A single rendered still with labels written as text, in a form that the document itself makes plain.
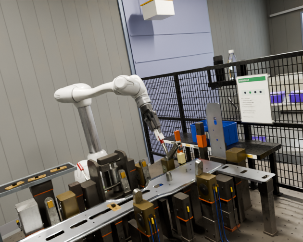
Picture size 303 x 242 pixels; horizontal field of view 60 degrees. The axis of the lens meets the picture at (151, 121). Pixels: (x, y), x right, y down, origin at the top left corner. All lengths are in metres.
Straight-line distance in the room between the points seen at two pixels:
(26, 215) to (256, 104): 1.39
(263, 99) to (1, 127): 2.94
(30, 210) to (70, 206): 0.17
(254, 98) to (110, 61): 2.99
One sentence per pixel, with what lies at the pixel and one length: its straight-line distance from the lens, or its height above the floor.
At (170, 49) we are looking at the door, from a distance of 5.30.
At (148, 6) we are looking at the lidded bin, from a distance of 4.57.
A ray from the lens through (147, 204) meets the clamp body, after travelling 1.15.
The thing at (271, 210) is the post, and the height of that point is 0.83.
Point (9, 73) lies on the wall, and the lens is 3.69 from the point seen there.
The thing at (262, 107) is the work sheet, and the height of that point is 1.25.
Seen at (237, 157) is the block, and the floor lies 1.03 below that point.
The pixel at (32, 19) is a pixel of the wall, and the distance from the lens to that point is 3.94.
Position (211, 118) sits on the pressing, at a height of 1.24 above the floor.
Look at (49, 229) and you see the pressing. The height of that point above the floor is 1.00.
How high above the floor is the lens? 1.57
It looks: 10 degrees down
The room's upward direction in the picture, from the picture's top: 10 degrees counter-clockwise
